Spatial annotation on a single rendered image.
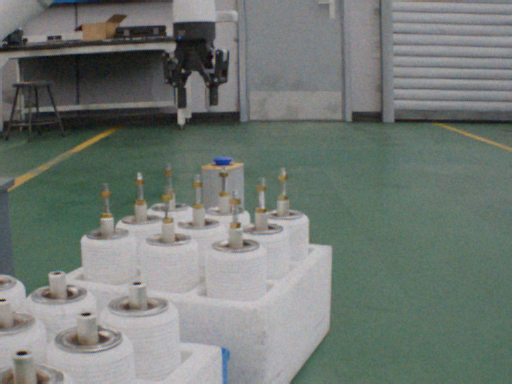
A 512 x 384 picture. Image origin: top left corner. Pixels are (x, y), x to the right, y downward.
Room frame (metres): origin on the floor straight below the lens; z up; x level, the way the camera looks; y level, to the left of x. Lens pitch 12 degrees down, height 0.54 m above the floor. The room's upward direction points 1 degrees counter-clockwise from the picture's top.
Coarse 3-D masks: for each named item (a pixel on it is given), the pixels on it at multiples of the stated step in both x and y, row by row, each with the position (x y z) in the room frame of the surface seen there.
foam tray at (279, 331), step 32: (320, 256) 1.28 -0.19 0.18; (96, 288) 1.11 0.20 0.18; (288, 288) 1.10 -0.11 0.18; (320, 288) 1.28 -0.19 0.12; (192, 320) 1.04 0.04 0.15; (224, 320) 1.02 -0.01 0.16; (256, 320) 1.00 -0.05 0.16; (288, 320) 1.10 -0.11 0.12; (320, 320) 1.28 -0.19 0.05; (256, 352) 1.00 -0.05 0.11; (288, 352) 1.10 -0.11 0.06
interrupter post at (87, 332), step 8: (80, 312) 0.71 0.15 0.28; (88, 312) 0.71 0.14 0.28; (80, 320) 0.70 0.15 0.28; (88, 320) 0.70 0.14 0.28; (96, 320) 0.71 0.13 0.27; (80, 328) 0.70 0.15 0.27; (88, 328) 0.70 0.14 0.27; (96, 328) 0.71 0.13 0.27; (80, 336) 0.70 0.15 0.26; (88, 336) 0.70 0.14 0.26; (96, 336) 0.70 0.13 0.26
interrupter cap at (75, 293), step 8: (40, 288) 0.88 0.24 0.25; (48, 288) 0.88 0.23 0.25; (72, 288) 0.88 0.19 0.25; (80, 288) 0.88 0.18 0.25; (32, 296) 0.85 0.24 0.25; (40, 296) 0.85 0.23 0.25; (48, 296) 0.86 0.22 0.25; (72, 296) 0.85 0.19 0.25; (80, 296) 0.85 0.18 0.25; (48, 304) 0.82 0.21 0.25; (56, 304) 0.82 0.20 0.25
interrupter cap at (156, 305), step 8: (128, 296) 0.85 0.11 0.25; (152, 296) 0.85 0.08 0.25; (112, 304) 0.82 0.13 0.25; (120, 304) 0.82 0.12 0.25; (128, 304) 0.83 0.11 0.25; (152, 304) 0.82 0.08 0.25; (160, 304) 0.82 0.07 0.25; (168, 304) 0.82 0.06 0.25; (112, 312) 0.79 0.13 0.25; (120, 312) 0.79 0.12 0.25; (128, 312) 0.79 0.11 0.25; (136, 312) 0.79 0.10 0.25; (144, 312) 0.79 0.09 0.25; (152, 312) 0.79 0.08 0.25; (160, 312) 0.79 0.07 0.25
